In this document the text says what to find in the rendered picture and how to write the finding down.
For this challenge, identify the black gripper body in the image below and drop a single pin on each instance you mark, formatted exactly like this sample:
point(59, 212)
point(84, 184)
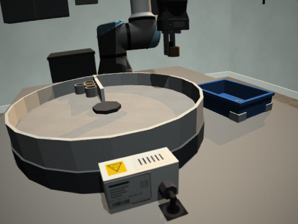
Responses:
point(172, 15)

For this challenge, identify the blue plastic crate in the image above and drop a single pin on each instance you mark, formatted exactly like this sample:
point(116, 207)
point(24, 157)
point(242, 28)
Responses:
point(220, 96)

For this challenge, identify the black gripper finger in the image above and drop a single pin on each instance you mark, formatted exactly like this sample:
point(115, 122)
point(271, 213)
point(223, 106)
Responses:
point(172, 37)
point(166, 41)

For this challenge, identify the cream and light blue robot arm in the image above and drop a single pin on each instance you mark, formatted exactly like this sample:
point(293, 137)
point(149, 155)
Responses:
point(117, 37)

